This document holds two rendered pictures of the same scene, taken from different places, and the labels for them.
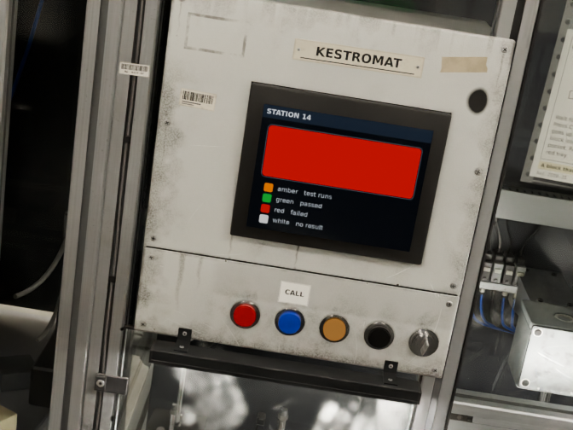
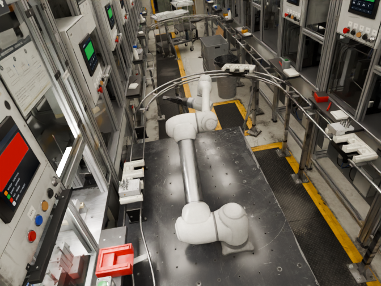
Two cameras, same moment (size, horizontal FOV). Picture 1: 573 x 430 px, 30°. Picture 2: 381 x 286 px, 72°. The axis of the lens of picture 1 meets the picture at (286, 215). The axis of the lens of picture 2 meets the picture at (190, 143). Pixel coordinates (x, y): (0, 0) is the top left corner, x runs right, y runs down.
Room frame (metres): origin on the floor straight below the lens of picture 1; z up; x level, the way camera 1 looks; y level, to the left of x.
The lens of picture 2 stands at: (0.78, 0.57, 2.07)
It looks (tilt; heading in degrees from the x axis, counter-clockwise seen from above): 37 degrees down; 269
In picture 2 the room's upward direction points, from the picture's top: 9 degrees counter-clockwise
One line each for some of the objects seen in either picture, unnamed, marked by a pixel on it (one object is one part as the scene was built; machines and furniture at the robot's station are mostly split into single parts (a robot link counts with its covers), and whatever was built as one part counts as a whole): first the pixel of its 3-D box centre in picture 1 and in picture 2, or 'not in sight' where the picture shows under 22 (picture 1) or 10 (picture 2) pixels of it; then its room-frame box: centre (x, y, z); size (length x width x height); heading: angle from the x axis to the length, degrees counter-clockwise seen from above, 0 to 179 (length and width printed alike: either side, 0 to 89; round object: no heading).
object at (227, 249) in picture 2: not in sight; (233, 233); (0.60, -0.32, 0.71); 0.22 x 0.18 x 0.06; 90
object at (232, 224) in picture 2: not in sight; (232, 222); (0.61, -0.30, 0.85); 0.18 x 0.16 x 0.22; 179
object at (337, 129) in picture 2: not in sight; (341, 126); (-0.32, -0.87, 0.92); 0.13 x 0.10 x 0.09; 0
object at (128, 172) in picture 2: not in sight; (134, 182); (1.18, -0.74, 0.84); 0.36 x 0.14 x 0.10; 90
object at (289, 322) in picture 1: (289, 321); (37, 220); (1.30, -0.03, 1.42); 0.03 x 0.02 x 0.03; 90
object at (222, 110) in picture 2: not in sight; (229, 117); (0.09, -2.66, 0.01); 1.00 x 0.55 x 0.01; 90
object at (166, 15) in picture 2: not in sight; (172, 31); (0.66, -6.07, 0.48); 0.88 x 0.56 x 0.96; 18
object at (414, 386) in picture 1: (286, 363); (51, 227); (1.28, -0.03, 1.37); 0.36 x 0.04 x 0.04; 90
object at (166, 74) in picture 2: not in sight; (169, 66); (0.86, -5.12, 0.01); 5.85 x 0.59 x 0.01; 90
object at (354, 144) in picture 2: not in sight; (348, 145); (-0.32, -0.75, 0.84); 0.37 x 0.14 x 0.10; 90
